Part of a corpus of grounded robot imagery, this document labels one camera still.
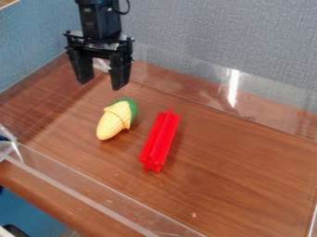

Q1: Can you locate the clear acrylic wall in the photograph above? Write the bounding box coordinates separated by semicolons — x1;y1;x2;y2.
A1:
132;43;317;143
0;144;206;237

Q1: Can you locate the clear acrylic left bracket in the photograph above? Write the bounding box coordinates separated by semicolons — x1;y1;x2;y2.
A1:
0;123;24;163

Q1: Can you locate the red star-shaped plastic block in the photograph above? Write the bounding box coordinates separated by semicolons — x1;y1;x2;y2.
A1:
139;109;181;173

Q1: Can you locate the black cable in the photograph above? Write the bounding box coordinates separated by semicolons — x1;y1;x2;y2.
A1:
111;0;131;16

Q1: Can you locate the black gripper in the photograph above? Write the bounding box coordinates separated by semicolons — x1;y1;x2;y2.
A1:
63;31;135;91

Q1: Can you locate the clear acrylic corner bracket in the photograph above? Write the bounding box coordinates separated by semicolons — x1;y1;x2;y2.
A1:
92;58;110;73

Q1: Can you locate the yellow toy corn cob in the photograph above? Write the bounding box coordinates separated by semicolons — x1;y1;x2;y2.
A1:
96;98;139;141

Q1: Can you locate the clear acrylic front wall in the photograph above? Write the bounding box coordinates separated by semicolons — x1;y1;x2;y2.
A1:
0;144;206;237

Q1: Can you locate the clear acrylic back wall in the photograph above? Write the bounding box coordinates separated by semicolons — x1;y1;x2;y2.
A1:
132;43;317;143

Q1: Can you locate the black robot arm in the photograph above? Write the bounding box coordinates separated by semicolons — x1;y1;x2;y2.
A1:
63;0;134;91

